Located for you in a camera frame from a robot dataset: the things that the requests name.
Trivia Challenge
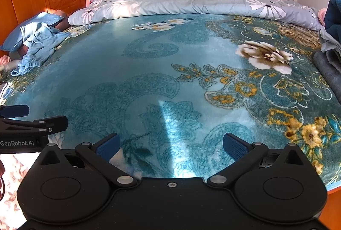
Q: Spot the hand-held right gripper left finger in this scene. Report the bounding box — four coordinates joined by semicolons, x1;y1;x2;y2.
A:
40;133;137;189

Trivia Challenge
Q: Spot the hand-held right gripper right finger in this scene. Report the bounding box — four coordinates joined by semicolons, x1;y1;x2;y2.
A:
206;133;305;189

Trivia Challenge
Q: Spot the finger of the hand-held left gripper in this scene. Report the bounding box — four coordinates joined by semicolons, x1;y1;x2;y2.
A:
0;104;30;118
0;116;69;138

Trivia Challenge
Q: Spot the light blue knit garment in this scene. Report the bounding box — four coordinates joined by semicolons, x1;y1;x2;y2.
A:
11;23;71;77

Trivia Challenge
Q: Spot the white floral bed sheet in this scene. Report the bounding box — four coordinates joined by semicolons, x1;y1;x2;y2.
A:
0;153;41;223

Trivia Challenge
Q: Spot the blue pillow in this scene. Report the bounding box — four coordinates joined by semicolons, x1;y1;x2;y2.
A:
0;12;65;53

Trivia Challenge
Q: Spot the teal floral blanket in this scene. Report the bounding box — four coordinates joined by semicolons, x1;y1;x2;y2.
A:
0;13;341;192

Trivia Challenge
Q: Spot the brown pillow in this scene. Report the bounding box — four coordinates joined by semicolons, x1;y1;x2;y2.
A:
52;10;70;32

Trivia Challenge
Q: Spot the dark grey folded garment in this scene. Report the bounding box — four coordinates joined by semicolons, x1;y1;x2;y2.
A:
312;50;341;103

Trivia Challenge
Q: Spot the light grey folded garment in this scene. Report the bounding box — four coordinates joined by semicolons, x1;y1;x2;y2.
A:
318;28;341;74

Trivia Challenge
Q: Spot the light blue daisy quilt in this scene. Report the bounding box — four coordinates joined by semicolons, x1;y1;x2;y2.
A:
68;0;324;32

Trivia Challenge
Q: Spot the dark blue folded garment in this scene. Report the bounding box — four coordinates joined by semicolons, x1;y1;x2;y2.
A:
324;0;341;44

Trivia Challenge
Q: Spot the wooden bed side rail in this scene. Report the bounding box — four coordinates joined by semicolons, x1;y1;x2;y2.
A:
318;184;341;230

